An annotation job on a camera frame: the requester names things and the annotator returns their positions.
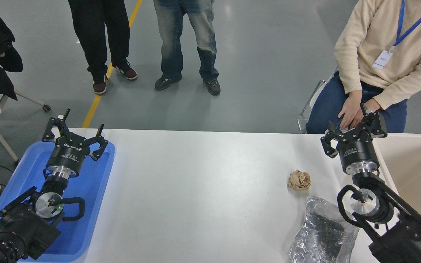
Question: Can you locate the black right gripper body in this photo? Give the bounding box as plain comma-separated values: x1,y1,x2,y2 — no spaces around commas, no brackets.
336,129,379,169

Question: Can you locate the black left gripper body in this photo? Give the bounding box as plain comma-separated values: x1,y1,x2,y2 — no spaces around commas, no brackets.
46,134,92,176

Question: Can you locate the seated person's left hand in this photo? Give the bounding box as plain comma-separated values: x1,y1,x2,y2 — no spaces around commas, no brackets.
352,98,382,127

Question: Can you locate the seated person's right hand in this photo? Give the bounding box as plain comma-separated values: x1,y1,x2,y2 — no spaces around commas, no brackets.
338,90,363,129

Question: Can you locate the blue plastic tray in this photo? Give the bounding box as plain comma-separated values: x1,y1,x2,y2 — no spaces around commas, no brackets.
0,141,116,263

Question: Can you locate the wheeled office chair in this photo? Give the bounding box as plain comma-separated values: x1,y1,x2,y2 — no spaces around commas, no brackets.
0,55,52,112

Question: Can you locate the grey metal folding chair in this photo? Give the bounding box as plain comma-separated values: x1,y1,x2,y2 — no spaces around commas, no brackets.
297,68,339,133

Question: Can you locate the crumpled tan paper ball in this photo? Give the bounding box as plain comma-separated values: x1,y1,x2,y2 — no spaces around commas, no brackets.
288,169,311,191

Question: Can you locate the large pale plastic bin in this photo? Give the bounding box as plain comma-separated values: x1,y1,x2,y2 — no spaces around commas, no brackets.
373,133,421,252

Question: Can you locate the crumpled silver foil tray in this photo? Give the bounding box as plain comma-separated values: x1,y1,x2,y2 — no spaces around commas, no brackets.
289,196,360,263

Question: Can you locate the standing person in black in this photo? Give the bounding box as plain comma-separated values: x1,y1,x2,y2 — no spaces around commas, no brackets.
68,0,138,95

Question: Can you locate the standing person in denim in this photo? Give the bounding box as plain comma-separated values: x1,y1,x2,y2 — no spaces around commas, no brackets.
153,0,221,96

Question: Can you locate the blue lanyard with badge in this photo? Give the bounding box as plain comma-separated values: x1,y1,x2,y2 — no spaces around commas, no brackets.
372,0,421,70

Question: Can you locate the seated person with lanyard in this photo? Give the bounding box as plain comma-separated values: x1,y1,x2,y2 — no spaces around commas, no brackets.
306,0,421,134

